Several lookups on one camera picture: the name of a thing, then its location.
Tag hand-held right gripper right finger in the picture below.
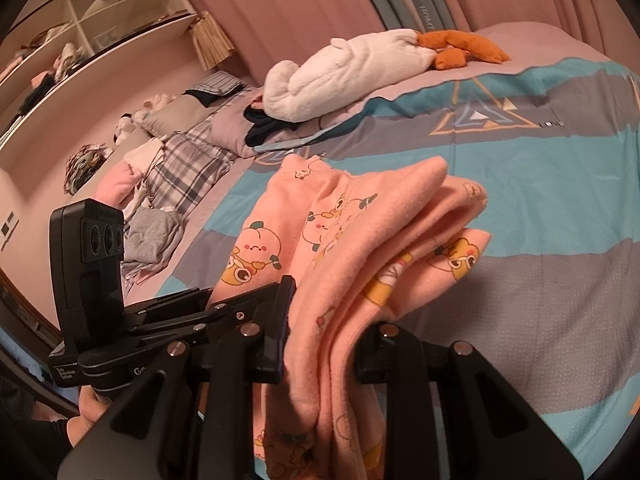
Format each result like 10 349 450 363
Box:
354 321 583 480

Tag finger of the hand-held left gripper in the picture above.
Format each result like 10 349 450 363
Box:
124 286 215 329
131 286 285 350

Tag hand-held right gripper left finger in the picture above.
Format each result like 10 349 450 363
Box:
64 274 297 480

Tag pink garment peach frog print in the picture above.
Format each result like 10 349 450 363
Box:
206 152 494 480

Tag person's left forearm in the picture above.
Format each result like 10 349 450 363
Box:
0 412 103 467

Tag dark navy clothes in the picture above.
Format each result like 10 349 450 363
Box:
243 104 302 149

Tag person's left hand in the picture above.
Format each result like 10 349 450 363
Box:
76 387 117 423

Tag grey garment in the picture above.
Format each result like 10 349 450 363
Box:
121 207 184 267

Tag pink cloth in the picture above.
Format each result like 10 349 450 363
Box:
94 161 147 212

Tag patterned cloth bundle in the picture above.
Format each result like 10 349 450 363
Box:
64 143 109 197

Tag white cloth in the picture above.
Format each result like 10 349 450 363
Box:
122 139 167 172

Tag plaid blanket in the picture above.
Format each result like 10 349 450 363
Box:
144 119 242 212

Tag black white plush toy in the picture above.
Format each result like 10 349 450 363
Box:
111 111 137 144

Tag grey pillow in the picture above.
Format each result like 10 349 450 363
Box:
141 94 213 142

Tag striped pillow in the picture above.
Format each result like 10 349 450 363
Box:
184 70 252 109

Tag blue grey printed bed quilt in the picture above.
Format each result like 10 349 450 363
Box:
120 21 640 480

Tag white wardrobe shelf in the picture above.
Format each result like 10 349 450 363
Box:
0 0 202 133

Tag beige pleated curtain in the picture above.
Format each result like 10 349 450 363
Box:
189 10 237 72

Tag wall switch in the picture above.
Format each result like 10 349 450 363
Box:
0 211 22 252

